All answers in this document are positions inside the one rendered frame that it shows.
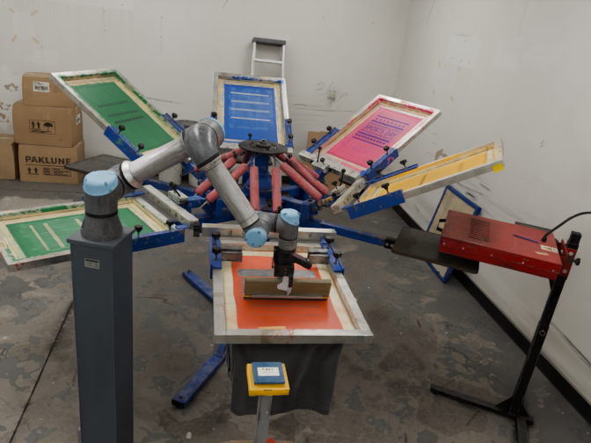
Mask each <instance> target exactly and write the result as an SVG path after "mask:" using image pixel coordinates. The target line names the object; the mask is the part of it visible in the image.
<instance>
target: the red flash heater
mask: <svg viewBox="0 0 591 443"><path fill-rule="evenodd" d="M546 233H547V231H543V230H540V229H533V228H528V227H524V226H520V225H516V224H512V223H508V222H504V221H497V220H493V219H489V218H485V217H481V216H476V215H473V214H466V213H462V212H457V211H454V210H449V211H448V215H447V218H446V221H445V224H444V228H443V231H442V234H441V240H440V243H439V245H440V248H439V251H440V252H444V253H448V254H451V255H455V256H458V257H462V258H468V259H472V260H476V261H479V262H483V263H487V264H490V265H496V266H500V267H504V268H507V269H511V270H515V271H518V272H525V273H528V274H532V275H536V276H539V277H543V278H546V279H550V280H556V278H557V276H558V274H559V276H561V275H562V273H563V271H564V268H565V263H566V261H567V259H568V252H567V249H566V246H565V242H564V239H562V240H561V243H559V242H556V241H555V238H554V235H553V233H550V234H549V235H548V236H547V240H546V242H542V241H541V240H542V237H543V236H544V235H545V234H546ZM514 235H518V236H522V237H525V238H528V239H530V240H533V241H537V242H539V243H535V242H532V241H529V240H526V239H523V238H520V237H518V236H514Z"/></svg>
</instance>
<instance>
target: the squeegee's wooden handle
mask: <svg viewBox="0 0 591 443"><path fill-rule="evenodd" d="M282 281H283V278H254V277H245V282H244V295H252V294H287V291H284V290H280V289H278V288H277V285H278V284H280V283H282ZM331 286H332V282H331V280H323V279H293V285H292V289H291V292H290V294H303V295H323V297H329V294H330V290H331Z"/></svg>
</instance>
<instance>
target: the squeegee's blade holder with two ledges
mask: <svg viewBox="0 0 591 443"><path fill-rule="evenodd" d="M252 298H289V299H323V295H303V294H290V295H289V296H287V295H286V294H252Z"/></svg>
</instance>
